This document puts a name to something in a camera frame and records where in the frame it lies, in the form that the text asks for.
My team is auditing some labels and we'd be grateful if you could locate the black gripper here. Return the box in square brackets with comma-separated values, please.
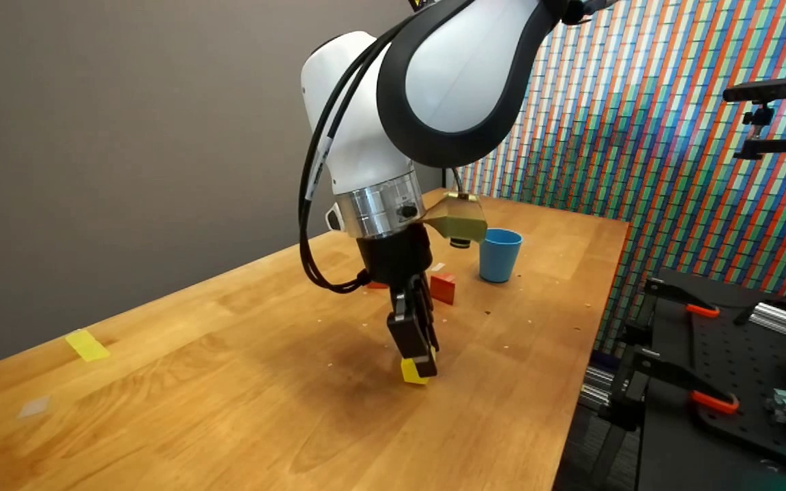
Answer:
[355, 224, 443, 380]

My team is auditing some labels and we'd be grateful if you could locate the yellow pentagon wooden block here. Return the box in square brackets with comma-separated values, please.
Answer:
[400, 354, 435, 389]

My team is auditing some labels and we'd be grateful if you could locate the blue plastic cup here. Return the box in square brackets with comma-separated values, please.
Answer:
[479, 228, 524, 286]

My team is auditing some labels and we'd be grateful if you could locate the red triangular wooden block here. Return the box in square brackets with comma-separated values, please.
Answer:
[430, 273, 460, 309]

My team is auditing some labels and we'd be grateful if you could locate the yellow tape strip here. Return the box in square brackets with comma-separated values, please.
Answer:
[64, 329, 112, 365]

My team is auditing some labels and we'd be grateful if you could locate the black perforated breadboard plate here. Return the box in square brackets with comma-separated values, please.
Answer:
[633, 271, 786, 480]

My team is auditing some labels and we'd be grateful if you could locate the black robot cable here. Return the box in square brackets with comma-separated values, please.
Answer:
[295, 16, 415, 299]

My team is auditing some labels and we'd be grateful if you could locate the black clamp orange handle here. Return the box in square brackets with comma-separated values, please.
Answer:
[623, 346, 743, 421]
[642, 277, 726, 324]

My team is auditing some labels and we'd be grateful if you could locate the silver aluminium rail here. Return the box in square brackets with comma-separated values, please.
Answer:
[746, 301, 786, 342]

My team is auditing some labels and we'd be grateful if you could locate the black camera on stand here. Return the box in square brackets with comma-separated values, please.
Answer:
[722, 73, 786, 164]

